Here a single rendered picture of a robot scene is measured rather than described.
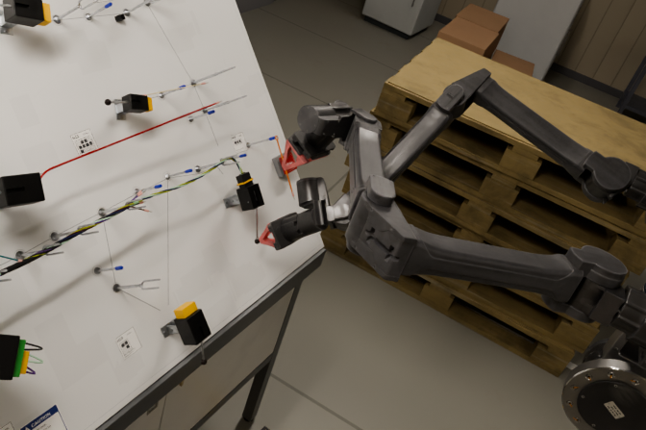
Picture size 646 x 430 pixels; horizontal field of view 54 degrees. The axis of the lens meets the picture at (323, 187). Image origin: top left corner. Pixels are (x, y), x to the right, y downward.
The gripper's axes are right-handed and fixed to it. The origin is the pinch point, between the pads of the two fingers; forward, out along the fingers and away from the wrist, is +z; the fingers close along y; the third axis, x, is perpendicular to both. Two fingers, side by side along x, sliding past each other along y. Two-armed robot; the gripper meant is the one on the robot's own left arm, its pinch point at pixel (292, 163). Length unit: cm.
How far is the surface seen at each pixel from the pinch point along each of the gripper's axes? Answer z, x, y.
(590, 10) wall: 32, -64, -604
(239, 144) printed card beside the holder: 17.5, -16.5, -9.0
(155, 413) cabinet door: 56, 28, 28
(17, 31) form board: 4, -46, 42
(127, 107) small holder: 6.4, -26.5, 26.6
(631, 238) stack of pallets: 2, 79, -157
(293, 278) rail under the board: 34.7, 19.0, -15.1
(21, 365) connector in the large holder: 16, 11, 67
